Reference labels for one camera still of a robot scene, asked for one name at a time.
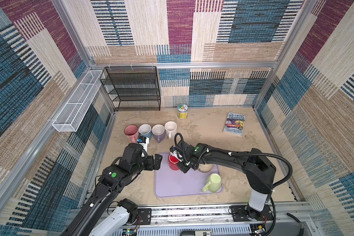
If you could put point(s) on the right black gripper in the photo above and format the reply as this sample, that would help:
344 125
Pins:
184 169

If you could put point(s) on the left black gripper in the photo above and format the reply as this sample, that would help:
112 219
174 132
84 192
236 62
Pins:
157 161

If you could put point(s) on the red mug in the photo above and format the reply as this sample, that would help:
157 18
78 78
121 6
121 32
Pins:
173 162

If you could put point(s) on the lavender mug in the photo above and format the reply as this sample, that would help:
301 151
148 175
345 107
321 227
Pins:
158 132

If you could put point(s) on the blue flowered mug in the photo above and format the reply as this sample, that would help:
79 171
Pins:
145 130

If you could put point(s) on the white mug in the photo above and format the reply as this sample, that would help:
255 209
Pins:
170 129

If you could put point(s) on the pink patterned mug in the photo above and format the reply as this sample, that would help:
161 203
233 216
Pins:
132 133

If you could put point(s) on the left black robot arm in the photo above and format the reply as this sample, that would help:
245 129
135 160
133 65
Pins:
110 184

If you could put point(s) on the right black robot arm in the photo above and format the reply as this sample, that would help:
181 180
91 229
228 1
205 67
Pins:
257 167

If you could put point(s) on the light green mug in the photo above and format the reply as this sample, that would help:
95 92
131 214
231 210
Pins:
213 183

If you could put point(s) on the lavender plastic tray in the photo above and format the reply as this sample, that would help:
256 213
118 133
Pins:
175 183

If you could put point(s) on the colourful paperback book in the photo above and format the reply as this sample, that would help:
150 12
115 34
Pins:
234 124

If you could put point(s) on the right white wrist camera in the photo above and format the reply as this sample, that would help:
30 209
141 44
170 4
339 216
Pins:
175 153

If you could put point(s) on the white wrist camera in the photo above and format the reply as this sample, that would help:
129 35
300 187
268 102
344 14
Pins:
144 142
175 153

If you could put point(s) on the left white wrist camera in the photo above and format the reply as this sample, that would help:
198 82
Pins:
144 142

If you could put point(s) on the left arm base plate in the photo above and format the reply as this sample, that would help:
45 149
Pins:
141 216

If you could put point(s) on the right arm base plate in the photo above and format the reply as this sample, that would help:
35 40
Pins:
243 213

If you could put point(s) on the black wire shelf rack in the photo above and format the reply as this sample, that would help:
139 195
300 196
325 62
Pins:
132 88

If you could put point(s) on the white wire mesh basket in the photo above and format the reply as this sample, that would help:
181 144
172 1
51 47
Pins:
73 112

